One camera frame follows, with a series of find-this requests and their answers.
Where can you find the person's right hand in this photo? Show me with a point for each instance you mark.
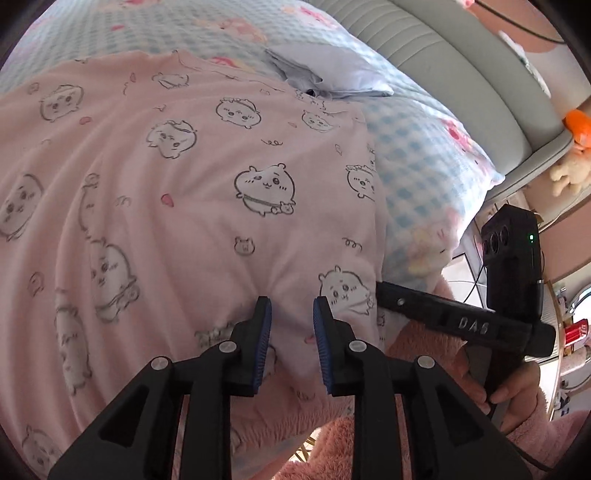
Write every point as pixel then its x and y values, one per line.
pixel 517 392

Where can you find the person's right forearm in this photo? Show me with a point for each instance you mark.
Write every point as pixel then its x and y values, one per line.
pixel 549 443

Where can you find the pink printed pajama garment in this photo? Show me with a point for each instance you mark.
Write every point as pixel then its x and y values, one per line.
pixel 184 184

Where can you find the red can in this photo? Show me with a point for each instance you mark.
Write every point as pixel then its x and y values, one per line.
pixel 578 333

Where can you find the lavender folded garment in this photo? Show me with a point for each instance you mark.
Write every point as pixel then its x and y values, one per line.
pixel 332 69

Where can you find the white bedside table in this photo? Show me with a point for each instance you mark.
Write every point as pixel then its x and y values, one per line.
pixel 561 369

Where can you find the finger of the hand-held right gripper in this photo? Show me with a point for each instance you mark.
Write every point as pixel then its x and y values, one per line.
pixel 406 302

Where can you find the pink fuzzy robe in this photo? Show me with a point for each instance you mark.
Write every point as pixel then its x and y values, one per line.
pixel 332 443

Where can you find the grey padded headboard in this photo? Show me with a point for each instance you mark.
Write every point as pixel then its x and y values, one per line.
pixel 461 60

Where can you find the blue checked cartoon blanket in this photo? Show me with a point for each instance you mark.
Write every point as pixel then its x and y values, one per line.
pixel 415 152

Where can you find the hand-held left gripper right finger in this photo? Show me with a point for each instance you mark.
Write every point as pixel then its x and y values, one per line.
pixel 322 341

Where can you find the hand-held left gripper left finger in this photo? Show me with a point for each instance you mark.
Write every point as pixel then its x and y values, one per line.
pixel 262 341

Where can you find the beige plush toy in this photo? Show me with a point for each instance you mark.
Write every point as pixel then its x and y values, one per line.
pixel 570 170

